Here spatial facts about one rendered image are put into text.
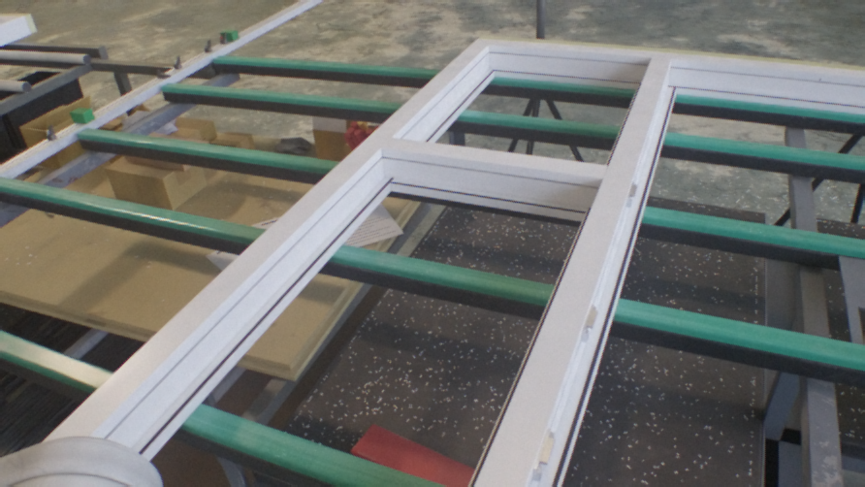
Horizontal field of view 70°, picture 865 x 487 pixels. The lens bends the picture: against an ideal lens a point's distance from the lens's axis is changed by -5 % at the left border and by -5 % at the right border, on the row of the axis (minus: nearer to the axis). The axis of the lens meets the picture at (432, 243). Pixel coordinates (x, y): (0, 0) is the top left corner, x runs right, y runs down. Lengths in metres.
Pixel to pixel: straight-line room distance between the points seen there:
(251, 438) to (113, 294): 0.77
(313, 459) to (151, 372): 0.20
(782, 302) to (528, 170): 0.65
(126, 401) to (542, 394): 0.43
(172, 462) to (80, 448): 1.26
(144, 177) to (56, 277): 0.32
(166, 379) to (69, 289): 0.78
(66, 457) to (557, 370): 0.49
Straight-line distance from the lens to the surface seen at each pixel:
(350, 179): 1.03
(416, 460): 0.99
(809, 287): 1.04
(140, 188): 1.75
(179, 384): 0.80
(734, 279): 1.42
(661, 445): 1.07
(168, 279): 1.45
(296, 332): 1.21
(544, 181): 1.02
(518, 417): 0.63
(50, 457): 0.29
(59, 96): 2.49
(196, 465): 1.52
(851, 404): 1.24
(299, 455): 0.72
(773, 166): 1.31
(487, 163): 1.04
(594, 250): 0.84
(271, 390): 1.16
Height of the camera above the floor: 1.42
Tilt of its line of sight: 35 degrees down
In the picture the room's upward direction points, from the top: 5 degrees counter-clockwise
